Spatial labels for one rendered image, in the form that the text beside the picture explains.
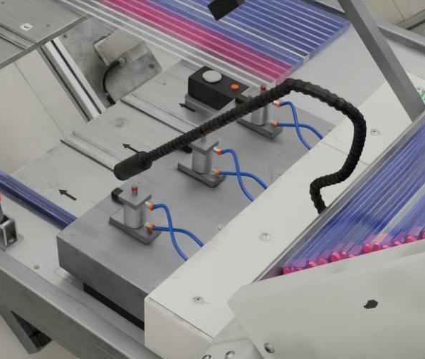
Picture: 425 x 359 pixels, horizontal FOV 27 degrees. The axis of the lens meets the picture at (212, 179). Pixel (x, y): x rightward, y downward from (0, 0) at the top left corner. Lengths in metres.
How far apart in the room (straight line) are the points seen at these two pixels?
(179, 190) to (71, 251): 0.14
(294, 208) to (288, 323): 0.29
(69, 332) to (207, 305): 0.17
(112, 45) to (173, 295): 1.57
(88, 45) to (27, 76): 0.20
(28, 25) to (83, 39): 1.05
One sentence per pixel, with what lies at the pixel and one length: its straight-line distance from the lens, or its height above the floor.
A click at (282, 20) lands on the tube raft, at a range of 1.34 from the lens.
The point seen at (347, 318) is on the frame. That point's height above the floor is 1.50.
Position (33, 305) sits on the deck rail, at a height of 1.07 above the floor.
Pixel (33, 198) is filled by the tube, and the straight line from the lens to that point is 1.03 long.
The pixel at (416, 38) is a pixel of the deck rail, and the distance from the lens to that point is 1.34.
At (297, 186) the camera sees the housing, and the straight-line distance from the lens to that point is 0.94.
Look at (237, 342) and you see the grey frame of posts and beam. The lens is 0.73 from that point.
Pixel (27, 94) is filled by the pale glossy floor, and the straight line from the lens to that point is 2.26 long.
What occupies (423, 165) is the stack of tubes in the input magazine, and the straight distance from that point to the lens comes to 0.75.
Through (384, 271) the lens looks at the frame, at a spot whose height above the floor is 1.55.
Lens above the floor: 1.93
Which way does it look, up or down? 51 degrees down
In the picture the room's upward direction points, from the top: 67 degrees clockwise
